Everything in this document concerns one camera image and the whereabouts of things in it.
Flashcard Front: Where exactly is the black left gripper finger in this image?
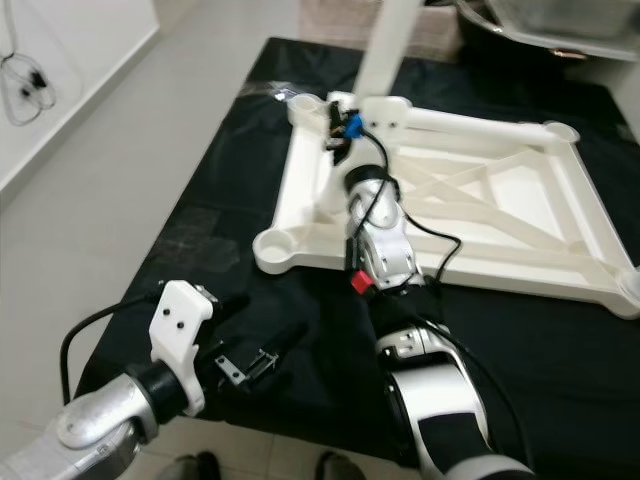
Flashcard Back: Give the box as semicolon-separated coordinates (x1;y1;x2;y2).
208;292;253;323
240;320;311;376

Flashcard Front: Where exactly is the white plastic table leg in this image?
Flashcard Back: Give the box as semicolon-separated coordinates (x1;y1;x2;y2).
315;0;423;216
405;105;556;141

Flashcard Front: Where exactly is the clear plastic wrapper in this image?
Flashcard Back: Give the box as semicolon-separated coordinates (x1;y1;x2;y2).
245;80;296;101

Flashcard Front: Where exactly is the beige cloth covered bench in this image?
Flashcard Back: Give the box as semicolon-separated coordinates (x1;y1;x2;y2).
300;0;461;51

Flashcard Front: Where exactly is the black table cloth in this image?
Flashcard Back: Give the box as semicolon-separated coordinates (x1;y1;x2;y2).
75;38;640;471

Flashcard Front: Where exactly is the dark robot left foot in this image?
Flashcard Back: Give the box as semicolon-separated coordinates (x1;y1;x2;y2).
172;452;223;480

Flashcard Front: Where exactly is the dark robot foot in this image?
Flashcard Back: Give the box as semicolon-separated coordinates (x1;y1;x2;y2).
313;452;359;480
172;452;223;480

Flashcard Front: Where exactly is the dark robot right foot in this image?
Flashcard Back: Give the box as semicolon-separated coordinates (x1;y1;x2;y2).
313;452;359;480

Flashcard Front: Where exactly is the white plastic table top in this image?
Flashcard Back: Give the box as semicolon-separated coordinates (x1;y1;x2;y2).
252;90;640;321

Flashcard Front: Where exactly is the black wok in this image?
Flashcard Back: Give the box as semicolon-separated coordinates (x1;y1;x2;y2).
450;5;640;66

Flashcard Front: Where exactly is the clear plastic storage box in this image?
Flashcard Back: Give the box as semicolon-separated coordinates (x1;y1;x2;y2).
455;0;640;46

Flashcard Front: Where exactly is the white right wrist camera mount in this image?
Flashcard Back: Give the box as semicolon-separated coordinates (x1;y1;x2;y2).
345;95;411;141

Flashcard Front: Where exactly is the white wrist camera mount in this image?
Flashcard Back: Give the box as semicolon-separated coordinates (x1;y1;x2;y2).
148;280;221;391
345;95;411;141

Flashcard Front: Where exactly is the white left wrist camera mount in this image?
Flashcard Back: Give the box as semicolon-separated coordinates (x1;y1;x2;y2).
148;280;221;391

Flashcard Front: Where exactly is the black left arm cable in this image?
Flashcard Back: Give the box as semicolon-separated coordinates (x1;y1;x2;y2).
60;295;161;406

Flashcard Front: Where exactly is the black wall cable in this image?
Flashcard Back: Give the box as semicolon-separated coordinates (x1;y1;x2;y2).
0;0;58;126

